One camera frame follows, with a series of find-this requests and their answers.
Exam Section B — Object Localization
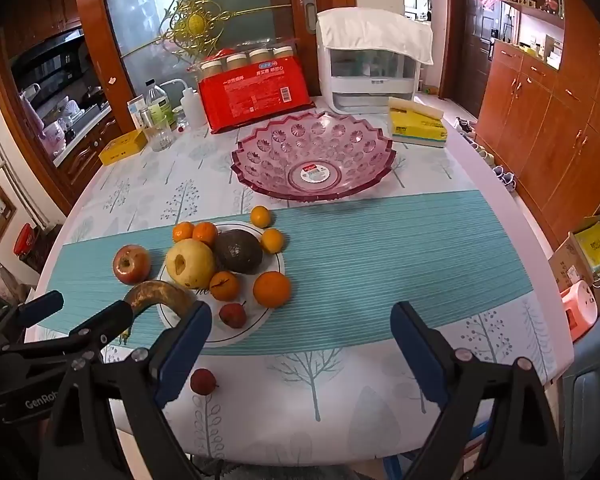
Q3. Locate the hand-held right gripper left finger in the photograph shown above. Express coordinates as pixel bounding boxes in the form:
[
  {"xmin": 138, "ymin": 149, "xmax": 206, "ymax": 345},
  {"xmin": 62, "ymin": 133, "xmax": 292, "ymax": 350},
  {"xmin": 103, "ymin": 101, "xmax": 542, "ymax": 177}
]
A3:
[{"xmin": 39, "ymin": 301, "xmax": 214, "ymax": 480}]

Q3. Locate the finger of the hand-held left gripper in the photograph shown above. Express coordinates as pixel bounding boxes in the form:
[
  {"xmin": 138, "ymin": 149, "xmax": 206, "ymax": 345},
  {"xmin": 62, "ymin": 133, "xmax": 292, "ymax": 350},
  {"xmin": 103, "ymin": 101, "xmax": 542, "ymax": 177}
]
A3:
[
  {"xmin": 0, "ymin": 290, "xmax": 65, "ymax": 347},
  {"xmin": 0, "ymin": 301, "xmax": 134, "ymax": 367}
]

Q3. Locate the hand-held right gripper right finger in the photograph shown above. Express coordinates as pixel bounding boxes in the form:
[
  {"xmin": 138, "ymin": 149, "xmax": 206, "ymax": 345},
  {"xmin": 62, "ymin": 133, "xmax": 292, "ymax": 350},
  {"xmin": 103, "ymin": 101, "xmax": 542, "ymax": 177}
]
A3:
[{"xmin": 389, "ymin": 301, "xmax": 567, "ymax": 480}]

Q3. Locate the brown overripe banana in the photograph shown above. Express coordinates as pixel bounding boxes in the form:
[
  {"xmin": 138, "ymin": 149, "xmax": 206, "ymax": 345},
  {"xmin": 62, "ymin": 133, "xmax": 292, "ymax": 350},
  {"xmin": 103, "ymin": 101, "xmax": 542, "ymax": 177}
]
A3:
[{"xmin": 120, "ymin": 280, "xmax": 198, "ymax": 346}]

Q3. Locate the red apple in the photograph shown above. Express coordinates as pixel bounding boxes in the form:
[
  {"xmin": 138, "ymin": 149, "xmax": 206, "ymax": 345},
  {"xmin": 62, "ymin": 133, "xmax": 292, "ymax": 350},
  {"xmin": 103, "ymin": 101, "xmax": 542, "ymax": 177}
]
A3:
[{"xmin": 112, "ymin": 244, "xmax": 152, "ymax": 286}]

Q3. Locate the white round plate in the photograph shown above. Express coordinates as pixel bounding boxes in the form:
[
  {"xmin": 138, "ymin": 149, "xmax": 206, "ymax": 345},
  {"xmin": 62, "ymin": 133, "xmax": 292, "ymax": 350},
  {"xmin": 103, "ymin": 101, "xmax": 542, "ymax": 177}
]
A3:
[{"xmin": 156, "ymin": 221, "xmax": 286, "ymax": 347}]

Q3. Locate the yellow pear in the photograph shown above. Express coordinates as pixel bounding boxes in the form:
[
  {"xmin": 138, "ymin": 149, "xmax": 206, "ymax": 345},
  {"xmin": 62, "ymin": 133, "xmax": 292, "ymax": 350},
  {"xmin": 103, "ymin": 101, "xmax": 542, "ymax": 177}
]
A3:
[{"xmin": 165, "ymin": 238, "xmax": 217, "ymax": 289}]

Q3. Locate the large orange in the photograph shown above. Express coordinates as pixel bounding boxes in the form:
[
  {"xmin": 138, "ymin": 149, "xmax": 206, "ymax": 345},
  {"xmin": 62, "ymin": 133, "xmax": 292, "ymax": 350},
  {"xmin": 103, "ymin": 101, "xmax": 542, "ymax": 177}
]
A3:
[{"xmin": 252, "ymin": 270, "xmax": 292, "ymax": 309}]

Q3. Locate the dark avocado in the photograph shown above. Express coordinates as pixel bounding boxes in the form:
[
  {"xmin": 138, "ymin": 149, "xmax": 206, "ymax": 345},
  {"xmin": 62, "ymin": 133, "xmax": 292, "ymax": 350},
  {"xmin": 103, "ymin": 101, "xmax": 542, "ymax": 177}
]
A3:
[{"xmin": 214, "ymin": 229, "xmax": 264, "ymax": 275}]

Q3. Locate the pink glass bowl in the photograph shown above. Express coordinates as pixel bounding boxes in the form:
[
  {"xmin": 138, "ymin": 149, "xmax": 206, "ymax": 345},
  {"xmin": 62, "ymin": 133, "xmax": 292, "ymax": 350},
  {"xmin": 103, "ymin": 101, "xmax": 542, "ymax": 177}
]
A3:
[{"xmin": 230, "ymin": 111, "xmax": 398, "ymax": 204}]

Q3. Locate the red lychee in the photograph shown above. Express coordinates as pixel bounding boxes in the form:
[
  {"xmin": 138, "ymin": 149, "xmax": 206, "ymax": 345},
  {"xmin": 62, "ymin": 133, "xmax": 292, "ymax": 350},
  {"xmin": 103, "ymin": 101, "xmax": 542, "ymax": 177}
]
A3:
[{"xmin": 190, "ymin": 368, "xmax": 220, "ymax": 396}]

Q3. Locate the red strawberry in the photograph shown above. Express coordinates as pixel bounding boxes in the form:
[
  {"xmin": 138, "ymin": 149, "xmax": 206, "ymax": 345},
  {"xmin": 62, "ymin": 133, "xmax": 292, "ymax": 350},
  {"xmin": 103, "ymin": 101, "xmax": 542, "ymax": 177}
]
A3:
[{"xmin": 218, "ymin": 302, "xmax": 247, "ymax": 330}]

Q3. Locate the mandarin orange with stem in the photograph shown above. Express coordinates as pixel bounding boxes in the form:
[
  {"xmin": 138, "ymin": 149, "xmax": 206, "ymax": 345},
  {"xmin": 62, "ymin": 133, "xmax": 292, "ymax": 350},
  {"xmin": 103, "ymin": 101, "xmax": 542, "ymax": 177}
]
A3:
[{"xmin": 209, "ymin": 270, "xmax": 241, "ymax": 302}]

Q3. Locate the pink plastic stool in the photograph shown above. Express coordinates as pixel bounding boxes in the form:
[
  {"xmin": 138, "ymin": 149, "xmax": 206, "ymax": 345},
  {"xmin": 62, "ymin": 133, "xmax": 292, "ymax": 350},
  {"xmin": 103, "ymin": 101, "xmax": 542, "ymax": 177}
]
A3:
[{"xmin": 560, "ymin": 280, "xmax": 599, "ymax": 343}]

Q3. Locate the brown cardboard box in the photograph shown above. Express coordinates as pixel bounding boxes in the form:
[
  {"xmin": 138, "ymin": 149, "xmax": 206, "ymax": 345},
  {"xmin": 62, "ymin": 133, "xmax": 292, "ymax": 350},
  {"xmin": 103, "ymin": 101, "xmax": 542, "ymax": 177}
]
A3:
[{"xmin": 550, "ymin": 215, "xmax": 600, "ymax": 311}]

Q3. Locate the yellow cardboard box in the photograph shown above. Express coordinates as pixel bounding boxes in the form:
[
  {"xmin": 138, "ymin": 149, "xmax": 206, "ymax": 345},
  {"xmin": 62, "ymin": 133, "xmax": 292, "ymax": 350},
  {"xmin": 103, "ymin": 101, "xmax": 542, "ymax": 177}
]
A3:
[{"xmin": 98, "ymin": 129, "xmax": 148, "ymax": 167}]

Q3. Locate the blue grey chair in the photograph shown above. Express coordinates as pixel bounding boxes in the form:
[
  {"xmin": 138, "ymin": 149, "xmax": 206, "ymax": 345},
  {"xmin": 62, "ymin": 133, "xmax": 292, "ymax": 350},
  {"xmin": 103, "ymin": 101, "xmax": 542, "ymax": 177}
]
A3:
[{"xmin": 562, "ymin": 325, "xmax": 600, "ymax": 480}]

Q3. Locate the clear drinking glass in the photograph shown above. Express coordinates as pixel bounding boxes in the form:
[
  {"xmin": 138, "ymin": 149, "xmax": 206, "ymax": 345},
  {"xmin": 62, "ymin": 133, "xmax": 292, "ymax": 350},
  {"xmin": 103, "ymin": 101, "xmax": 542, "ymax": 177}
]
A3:
[{"xmin": 142, "ymin": 119, "xmax": 175, "ymax": 153}]

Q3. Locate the yellow plastic bag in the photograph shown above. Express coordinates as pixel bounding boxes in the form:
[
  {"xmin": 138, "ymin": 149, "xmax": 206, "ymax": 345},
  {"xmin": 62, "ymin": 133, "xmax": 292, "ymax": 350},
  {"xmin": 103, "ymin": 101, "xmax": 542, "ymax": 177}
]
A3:
[{"xmin": 577, "ymin": 222, "xmax": 600, "ymax": 272}]

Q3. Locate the small white box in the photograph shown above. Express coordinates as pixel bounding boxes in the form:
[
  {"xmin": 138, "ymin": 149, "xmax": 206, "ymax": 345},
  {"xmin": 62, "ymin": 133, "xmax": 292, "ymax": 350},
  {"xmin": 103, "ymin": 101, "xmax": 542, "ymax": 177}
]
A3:
[{"xmin": 126, "ymin": 95, "xmax": 151, "ymax": 131}]

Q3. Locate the row of shoes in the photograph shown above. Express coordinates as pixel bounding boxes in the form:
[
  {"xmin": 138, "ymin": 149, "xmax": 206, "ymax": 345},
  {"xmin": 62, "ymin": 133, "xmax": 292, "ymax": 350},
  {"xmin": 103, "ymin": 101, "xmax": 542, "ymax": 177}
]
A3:
[{"xmin": 454, "ymin": 116, "xmax": 517, "ymax": 192}]

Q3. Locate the glass bottle green label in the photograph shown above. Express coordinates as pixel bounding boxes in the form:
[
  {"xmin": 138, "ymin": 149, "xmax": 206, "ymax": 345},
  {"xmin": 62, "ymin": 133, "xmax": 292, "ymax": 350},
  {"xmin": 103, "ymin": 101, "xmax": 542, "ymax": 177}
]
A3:
[{"xmin": 144, "ymin": 78, "xmax": 177, "ymax": 133}]

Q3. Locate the yellow tissue pack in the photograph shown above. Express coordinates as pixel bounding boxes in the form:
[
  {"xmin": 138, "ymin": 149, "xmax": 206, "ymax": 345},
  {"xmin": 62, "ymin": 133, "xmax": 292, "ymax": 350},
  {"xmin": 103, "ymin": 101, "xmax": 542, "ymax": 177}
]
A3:
[{"xmin": 387, "ymin": 96, "xmax": 449, "ymax": 150}]

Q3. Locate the white squeeze bottle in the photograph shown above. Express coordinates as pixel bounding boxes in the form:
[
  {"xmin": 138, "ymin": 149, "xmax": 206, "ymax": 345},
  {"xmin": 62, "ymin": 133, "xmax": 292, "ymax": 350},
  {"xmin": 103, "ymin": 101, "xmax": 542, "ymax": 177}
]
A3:
[{"xmin": 157, "ymin": 78, "xmax": 208, "ymax": 129}]

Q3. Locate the black range hood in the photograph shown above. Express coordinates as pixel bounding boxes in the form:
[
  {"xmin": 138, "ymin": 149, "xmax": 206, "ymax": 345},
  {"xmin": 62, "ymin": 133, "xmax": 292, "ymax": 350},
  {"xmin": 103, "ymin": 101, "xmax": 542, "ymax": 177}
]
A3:
[{"xmin": 10, "ymin": 30, "xmax": 88, "ymax": 92}]

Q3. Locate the red pack of paper cups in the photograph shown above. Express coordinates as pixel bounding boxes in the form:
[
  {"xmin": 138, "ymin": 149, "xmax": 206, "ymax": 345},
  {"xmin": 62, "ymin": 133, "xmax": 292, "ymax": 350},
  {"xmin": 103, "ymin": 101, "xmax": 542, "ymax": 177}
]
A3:
[{"xmin": 198, "ymin": 46, "xmax": 317, "ymax": 135}]

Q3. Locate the white countertop appliance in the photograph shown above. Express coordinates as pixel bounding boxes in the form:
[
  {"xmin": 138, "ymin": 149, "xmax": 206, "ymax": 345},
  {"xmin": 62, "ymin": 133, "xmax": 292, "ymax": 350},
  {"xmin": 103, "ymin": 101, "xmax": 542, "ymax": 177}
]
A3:
[{"xmin": 316, "ymin": 35, "xmax": 423, "ymax": 116}]

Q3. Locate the dark entrance door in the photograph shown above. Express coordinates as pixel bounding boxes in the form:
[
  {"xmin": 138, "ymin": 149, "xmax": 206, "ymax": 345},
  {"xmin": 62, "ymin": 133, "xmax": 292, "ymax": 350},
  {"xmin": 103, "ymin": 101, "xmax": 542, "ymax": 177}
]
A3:
[{"xmin": 462, "ymin": 0, "xmax": 501, "ymax": 116}]

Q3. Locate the white cloth cover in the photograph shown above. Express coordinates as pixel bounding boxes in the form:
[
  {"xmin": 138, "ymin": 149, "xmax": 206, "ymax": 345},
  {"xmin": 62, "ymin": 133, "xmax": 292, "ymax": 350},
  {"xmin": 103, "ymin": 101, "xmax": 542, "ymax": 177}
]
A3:
[{"xmin": 316, "ymin": 6, "xmax": 435, "ymax": 66}]

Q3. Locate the wooden wall cabinet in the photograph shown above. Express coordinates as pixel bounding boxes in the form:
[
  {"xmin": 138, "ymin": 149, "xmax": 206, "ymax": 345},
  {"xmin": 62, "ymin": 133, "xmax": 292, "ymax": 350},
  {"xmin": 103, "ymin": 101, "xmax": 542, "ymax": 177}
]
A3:
[{"xmin": 475, "ymin": 0, "xmax": 600, "ymax": 251}]

